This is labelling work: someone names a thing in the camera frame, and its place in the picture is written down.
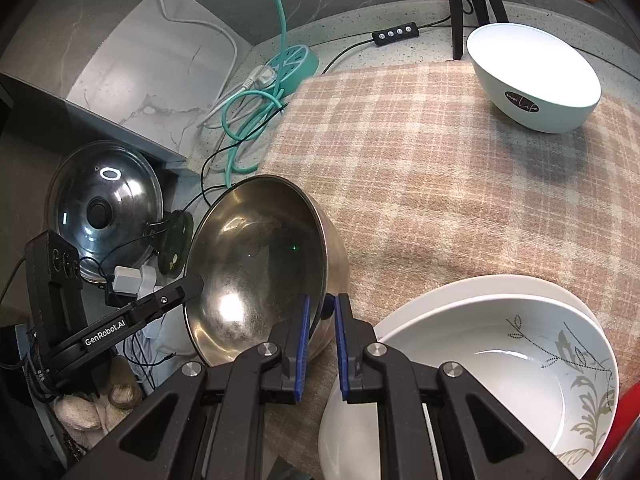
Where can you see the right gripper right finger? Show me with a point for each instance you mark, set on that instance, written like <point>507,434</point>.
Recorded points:
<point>434,422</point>

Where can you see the large stainless steel bowl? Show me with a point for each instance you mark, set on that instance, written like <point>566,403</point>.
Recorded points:
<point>263,243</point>

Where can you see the white leaf pattern plate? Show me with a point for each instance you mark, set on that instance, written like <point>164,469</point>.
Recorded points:
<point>546,362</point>

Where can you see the light blue ceramic bowl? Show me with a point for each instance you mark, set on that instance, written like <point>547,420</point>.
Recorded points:
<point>534,77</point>

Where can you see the large pink rose plate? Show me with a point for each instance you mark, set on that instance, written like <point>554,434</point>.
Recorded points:
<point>494,284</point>

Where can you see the red steel bowl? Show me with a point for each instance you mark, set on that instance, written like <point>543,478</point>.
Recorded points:
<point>626,414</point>

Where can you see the left gloved hand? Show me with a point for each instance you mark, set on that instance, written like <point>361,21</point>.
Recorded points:
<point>88,418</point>

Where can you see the dark green dish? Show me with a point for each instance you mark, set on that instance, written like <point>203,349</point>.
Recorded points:
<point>175,237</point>

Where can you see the steel pot lid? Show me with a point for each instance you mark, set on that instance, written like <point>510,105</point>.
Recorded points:
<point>105,200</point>

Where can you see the plaid table cloth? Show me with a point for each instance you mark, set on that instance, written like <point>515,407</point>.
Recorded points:
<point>428,183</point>

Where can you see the teal power strip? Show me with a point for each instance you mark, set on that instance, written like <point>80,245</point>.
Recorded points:
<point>299,63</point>

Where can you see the inline light remote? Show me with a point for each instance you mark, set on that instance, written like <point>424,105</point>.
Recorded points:
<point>397,33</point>

